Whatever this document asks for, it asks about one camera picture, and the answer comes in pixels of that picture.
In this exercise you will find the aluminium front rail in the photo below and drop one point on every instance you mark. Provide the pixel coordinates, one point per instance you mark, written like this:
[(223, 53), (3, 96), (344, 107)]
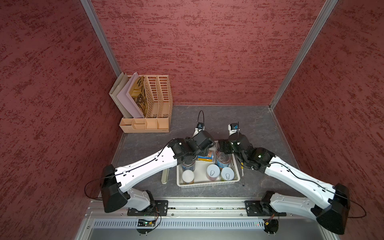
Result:
[(216, 208)]

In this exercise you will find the left corner aluminium profile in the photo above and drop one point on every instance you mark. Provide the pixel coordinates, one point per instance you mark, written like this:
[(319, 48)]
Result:
[(96, 24)]

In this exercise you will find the short yellow can white lid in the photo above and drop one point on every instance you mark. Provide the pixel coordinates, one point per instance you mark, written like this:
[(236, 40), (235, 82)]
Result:
[(188, 177)]

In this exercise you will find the right corner aluminium profile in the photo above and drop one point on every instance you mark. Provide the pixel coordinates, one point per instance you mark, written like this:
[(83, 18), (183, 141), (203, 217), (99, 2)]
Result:
[(320, 21)]

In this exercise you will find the blue Progresso noodle soup can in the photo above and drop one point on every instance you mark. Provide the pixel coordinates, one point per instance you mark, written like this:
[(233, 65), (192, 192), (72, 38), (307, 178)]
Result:
[(223, 160)]

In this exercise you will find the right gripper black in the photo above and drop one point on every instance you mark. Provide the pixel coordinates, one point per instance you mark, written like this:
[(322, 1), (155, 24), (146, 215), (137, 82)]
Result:
[(224, 146)]

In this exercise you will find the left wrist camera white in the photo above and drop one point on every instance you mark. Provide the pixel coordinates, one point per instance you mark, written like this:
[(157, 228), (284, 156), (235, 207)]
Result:
[(200, 127)]

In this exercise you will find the pink folder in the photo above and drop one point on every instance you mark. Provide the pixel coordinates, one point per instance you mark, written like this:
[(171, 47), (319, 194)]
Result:
[(124, 97)]

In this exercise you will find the small green can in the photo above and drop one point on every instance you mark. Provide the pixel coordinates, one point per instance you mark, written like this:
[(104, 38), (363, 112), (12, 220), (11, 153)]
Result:
[(227, 174)]

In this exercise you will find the yellow capped pen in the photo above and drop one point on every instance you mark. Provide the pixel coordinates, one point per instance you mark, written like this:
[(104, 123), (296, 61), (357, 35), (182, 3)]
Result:
[(243, 175)]

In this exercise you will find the peach plastic file organizer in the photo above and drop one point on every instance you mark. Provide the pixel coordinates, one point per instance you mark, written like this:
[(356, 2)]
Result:
[(160, 105)]

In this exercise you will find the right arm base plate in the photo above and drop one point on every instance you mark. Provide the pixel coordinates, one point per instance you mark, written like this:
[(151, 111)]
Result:
[(258, 209)]

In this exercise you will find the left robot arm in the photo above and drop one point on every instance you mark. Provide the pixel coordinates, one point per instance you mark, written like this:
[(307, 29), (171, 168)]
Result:
[(117, 184)]

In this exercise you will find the tall yellow can white lid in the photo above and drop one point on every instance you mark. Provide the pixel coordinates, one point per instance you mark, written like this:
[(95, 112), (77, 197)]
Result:
[(208, 158)]

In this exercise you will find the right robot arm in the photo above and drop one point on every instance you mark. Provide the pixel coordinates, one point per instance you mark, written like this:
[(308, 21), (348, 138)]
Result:
[(327, 204)]

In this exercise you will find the white perforated plastic basket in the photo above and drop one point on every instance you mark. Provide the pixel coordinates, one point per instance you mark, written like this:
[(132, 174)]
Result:
[(201, 179)]

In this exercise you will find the small pink can back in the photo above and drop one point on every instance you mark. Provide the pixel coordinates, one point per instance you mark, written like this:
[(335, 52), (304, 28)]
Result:
[(213, 172)]

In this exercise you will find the yellow black patterned magazine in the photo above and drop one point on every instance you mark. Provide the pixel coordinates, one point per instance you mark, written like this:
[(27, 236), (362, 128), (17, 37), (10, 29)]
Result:
[(138, 94)]

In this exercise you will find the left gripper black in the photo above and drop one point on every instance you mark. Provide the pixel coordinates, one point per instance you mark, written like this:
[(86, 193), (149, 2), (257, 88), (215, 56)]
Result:
[(207, 147)]

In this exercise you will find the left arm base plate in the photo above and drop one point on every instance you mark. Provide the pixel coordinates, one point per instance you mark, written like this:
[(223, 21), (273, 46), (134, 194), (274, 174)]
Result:
[(158, 206)]

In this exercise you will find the beige oblong case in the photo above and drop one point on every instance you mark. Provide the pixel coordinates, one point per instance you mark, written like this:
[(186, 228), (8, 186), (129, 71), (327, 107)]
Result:
[(165, 176)]

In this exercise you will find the corner aluminium profile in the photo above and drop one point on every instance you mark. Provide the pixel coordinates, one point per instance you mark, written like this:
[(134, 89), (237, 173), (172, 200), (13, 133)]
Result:
[(96, 24), (320, 21)]

